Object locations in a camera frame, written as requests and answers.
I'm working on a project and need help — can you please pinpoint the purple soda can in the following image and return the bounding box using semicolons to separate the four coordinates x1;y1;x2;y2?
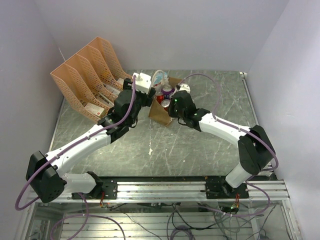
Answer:
161;84;174;99

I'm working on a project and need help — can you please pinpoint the canvas bag brown printed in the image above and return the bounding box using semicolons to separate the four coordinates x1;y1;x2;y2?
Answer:
148;70;182;127

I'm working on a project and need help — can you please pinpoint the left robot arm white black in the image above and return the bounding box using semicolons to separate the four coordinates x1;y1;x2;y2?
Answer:
26;73;156;203

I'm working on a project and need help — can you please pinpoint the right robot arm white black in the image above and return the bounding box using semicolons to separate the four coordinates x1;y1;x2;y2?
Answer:
168;90;276;198

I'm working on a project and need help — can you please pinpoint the red soda can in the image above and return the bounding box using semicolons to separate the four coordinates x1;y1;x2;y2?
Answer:
160;99;171;112
155;92;165;104

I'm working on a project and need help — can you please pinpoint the white red box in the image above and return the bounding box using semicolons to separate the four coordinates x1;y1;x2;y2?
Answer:
84;102;106;118

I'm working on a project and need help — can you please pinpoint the orange plastic file organizer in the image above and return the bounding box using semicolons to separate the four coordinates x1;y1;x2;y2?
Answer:
50;37;131;123

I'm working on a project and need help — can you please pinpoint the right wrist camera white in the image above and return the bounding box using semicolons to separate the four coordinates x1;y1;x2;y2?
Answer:
175;83;191;93

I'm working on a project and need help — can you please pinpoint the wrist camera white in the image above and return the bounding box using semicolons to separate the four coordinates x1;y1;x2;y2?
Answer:
132;72;152;94
175;83;191;93

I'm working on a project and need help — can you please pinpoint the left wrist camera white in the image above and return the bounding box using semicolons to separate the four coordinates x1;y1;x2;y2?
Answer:
132;72;152;94

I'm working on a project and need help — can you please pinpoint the aluminium mounting rail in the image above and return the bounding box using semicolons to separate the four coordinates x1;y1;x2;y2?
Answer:
27;179;291;203

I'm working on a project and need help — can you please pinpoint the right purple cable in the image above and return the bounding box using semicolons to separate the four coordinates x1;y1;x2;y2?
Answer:
174;73;279;218

